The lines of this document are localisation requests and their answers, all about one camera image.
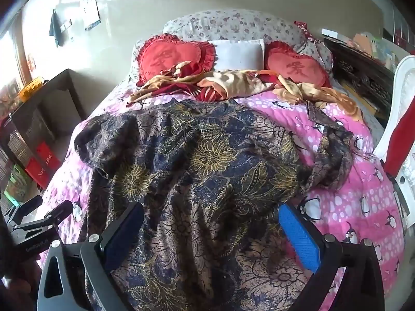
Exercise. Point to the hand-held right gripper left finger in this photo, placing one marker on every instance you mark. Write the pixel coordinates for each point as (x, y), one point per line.
(124, 236)

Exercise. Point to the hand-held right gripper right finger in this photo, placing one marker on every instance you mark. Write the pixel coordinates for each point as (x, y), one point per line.
(298, 239)

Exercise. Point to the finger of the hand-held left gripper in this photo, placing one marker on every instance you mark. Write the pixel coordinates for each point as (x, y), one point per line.
(53, 215)
(27, 204)

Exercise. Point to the dark blue gold floral garment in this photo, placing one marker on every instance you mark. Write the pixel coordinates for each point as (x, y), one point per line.
(201, 168)

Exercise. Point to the person's left hand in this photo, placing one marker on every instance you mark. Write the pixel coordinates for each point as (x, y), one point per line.
(16, 275)

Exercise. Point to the red box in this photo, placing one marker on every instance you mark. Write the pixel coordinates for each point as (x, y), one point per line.
(48, 155)
(36, 172)

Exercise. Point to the pink penguin print blanket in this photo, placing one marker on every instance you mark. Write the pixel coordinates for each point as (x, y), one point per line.
(350, 201)

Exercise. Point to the dark wooden desk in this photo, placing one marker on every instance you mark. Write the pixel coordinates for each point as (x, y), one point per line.
(55, 103)

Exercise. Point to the yellow plastic basket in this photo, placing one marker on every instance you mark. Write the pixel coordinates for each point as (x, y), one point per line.
(30, 88)

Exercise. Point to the red cloth on chair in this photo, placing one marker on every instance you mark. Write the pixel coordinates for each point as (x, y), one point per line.
(402, 139)

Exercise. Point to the orange yellow cloth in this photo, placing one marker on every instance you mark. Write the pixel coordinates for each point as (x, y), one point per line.
(324, 95)

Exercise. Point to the red and beige satin cloth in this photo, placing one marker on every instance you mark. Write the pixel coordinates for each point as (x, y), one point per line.
(227, 82)

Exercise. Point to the red heart-shaped pillow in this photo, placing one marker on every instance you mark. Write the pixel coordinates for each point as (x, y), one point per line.
(291, 66)
(162, 58)

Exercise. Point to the dark carved wooden cabinet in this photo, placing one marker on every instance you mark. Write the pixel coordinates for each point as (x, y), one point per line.
(363, 77)

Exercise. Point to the dark hanging cloth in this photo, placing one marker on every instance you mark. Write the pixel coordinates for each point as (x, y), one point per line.
(55, 29)

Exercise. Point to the white chair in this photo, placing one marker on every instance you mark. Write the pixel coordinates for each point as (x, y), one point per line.
(400, 84)

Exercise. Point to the white floral print pillow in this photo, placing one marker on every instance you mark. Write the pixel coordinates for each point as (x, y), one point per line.
(233, 22)

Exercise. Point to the wall calendar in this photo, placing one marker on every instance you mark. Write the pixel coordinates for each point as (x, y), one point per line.
(81, 5)

